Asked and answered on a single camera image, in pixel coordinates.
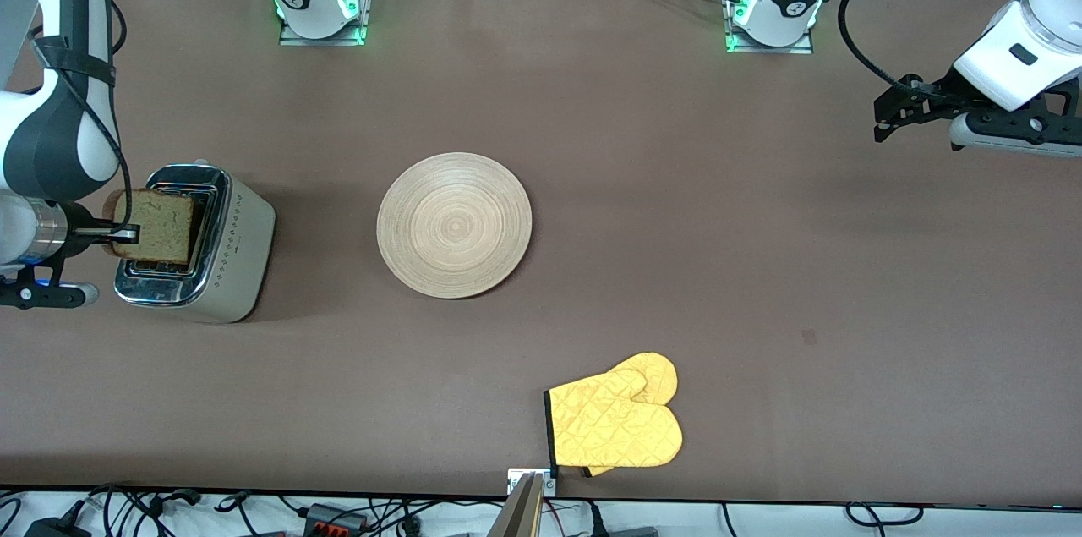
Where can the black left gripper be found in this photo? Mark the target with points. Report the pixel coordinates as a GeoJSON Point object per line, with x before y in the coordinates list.
{"type": "Point", "coordinates": [948, 94]}

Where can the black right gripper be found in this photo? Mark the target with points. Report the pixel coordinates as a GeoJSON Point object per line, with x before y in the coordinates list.
{"type": "Point", "coordinates": [81, 233]}

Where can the brown bread slice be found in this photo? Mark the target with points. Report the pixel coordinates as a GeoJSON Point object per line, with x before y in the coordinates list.
{"type": "Point", "coordinates": [161, 224]}

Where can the round wooden plate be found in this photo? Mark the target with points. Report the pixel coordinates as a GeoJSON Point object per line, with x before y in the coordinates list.
{"type": "Point", "coordinates": [454, 226]}

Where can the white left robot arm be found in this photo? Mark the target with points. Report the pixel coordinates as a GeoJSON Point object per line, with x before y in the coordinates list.
{"type": "Point", "coordinates": [1040, 38]}

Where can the silver two-slot toaster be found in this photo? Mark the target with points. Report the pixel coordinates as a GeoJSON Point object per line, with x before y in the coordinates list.
{"type": "Point", "coordinates": [245, 258]}

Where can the black power adapter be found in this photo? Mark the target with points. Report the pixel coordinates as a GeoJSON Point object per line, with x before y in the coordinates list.
{"type": "Point", "coordinates": [55, 530]}

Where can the black box orange connectors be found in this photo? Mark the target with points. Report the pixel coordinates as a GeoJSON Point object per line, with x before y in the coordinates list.
{"type": "Point", "coordinates": [325, 513]}

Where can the yellow quilted oven mitt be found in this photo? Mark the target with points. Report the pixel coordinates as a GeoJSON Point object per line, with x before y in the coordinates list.
{"type": "Point", "coordinates": [597, 470]}
{"type": "Point", "coordinates": [617, 427]}

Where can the aluminium profile bar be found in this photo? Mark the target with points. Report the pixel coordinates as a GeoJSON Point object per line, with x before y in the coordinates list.
{"type": "Point", "coordinates": [520, 513]}

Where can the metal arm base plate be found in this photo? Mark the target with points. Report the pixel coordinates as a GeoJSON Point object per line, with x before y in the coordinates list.
{"type": "Point", "coordinates": [292, 37]}
{"type": "Point", "coordinates": [803, 47]}

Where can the small metal bracket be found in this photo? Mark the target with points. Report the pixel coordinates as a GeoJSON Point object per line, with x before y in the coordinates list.
{"type": "Point", "coordinates": [514, 478]}

